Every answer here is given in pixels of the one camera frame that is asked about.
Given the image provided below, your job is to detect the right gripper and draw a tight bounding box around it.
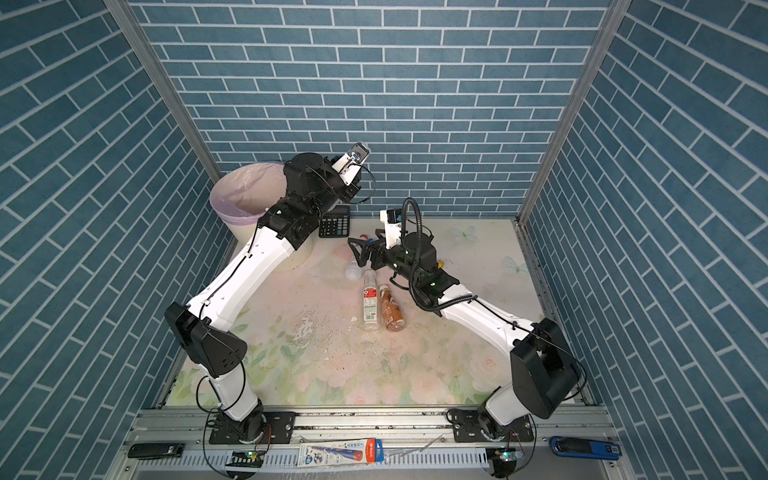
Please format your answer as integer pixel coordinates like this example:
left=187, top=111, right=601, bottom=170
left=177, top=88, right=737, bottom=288
left=350, top=228, right=423, bottom=289

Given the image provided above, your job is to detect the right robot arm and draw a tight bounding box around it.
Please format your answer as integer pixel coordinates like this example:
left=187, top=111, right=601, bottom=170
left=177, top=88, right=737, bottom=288
left=347, top=229, right=579, bottom=438

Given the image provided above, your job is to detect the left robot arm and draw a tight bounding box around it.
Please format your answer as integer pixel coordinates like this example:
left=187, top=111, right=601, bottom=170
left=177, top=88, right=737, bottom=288
left=165, top=143, right=369, bottom=428

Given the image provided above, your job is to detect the white bin with pink liner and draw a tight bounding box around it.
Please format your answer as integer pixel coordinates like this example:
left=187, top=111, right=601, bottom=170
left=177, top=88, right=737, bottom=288
left=209, top=162, right=287, bottom=250

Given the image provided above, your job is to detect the black desk calculator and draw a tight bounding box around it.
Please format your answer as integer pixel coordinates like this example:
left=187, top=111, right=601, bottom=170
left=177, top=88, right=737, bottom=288
left=318, top=205, right=351, bottom=238

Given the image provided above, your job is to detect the clear bottle red white label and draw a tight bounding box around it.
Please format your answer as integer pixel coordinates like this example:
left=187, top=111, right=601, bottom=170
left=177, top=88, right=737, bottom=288
left=363, top=269, right=380, bottom=331

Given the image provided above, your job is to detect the brown tea bottle white cap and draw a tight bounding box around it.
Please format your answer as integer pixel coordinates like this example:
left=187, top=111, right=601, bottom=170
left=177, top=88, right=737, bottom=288
left=379, top=285, right=405, bottom=332

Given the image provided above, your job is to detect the white red blue tube package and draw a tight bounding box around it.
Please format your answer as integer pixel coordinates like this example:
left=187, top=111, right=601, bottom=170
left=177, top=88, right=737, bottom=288
left=297, top=438, right=385, bottom=468

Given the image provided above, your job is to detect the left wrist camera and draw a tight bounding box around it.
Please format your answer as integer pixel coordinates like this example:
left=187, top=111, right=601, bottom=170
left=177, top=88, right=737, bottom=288
left=332, top=142, right=370, bottom=186

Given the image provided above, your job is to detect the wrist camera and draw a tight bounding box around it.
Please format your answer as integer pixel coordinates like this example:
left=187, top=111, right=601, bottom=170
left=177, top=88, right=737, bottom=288
left=380, top=208, right=403, bottom=250
left=332, top=142, right=370, bottom=186

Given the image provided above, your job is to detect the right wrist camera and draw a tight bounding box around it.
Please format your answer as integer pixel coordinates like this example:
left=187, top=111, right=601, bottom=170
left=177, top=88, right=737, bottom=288
left=380, top=208, right=403, bottom=250

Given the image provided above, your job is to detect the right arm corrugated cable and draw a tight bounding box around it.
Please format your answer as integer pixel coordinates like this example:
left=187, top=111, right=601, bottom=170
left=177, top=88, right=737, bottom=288
left=400, top=197, right=475, bottom=314

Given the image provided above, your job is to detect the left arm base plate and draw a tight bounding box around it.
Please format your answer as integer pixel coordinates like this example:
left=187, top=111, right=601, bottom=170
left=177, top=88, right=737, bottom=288
left=206, top=411, right=296, bottom=445

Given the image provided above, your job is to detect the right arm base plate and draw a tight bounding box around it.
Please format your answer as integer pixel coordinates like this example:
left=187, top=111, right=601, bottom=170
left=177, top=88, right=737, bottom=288
left=445, top=408, right=534, bottom=443

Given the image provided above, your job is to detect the white slotted cable duct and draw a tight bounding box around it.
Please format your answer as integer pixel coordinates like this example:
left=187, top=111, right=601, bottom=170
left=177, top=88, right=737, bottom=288
left=135, top=446, right=490, bottom=475

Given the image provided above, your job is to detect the blue black device on rail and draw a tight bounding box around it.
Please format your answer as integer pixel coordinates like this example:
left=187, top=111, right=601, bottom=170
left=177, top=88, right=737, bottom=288
left=549, top=436, right=622, bottom=461

